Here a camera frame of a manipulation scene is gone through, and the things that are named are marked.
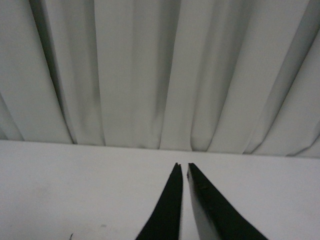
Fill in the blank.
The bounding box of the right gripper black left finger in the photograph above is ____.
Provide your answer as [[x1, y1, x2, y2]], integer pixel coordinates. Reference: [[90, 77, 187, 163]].
[[136, 163, 183, 240]]

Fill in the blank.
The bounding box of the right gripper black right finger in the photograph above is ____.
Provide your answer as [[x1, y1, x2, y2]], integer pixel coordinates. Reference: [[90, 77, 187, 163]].
[[187, 163, 266, 240]]

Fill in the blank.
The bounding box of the grey pleated curtain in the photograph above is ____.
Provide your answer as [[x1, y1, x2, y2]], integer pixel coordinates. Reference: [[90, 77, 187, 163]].
[[0, 0, 320, 158]]

